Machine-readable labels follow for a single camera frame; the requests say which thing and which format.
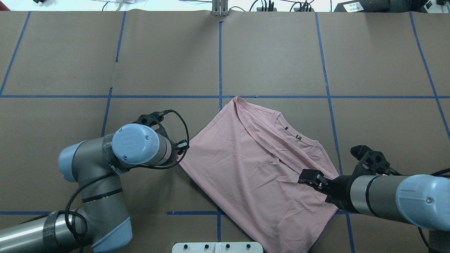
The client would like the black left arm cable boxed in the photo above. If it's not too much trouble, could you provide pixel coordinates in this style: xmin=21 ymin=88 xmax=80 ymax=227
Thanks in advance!
xmin=65 ymin=110 xmax=190 ymax=246

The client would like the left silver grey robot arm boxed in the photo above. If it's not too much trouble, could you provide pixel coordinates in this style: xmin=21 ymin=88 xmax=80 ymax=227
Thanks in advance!
xmin=1 ymin=109 xmax=190 ymax=253

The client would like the blue tape line far right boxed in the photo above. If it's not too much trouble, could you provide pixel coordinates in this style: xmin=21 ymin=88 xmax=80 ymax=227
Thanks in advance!
xmin=409 ymin=11 xmax=450 ymax=140

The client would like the pink Snoopy t-shirt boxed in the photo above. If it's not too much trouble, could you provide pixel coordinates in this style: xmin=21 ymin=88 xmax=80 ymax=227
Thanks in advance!
xmin=180 ymin=96 xmax=339 ymax=253

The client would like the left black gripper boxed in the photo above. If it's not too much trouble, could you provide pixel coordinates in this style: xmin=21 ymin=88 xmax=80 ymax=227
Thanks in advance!
xmin=136 ymin=111 xmax=189 ymax=168

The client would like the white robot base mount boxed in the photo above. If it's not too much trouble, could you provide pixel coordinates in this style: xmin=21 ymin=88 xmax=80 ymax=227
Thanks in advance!
xmin=172 ymin=242 xmax=265 ymax=253

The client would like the blue tape line near base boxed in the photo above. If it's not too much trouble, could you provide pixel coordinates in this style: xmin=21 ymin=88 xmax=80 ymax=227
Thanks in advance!
xmin=0 ymin=210 xmax=348 ymax=215

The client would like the blue tape line far left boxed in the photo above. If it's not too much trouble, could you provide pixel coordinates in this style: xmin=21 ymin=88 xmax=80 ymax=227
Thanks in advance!
xmin=0 ymin=11 xmax=31 ymax=97

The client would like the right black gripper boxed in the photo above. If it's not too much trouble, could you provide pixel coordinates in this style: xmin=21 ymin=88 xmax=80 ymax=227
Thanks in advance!
xmin=298 ymin=145 xmax=401 ymax=211

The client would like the aluminium frame post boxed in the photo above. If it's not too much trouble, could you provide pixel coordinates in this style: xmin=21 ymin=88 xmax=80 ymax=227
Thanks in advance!
xmin=211 ymin=0 xmax=229 ymax=17

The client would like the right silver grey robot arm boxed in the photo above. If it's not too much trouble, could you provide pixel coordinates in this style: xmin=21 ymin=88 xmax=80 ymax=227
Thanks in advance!
xmin=298 ymin=145 xmax=450 ymax=232

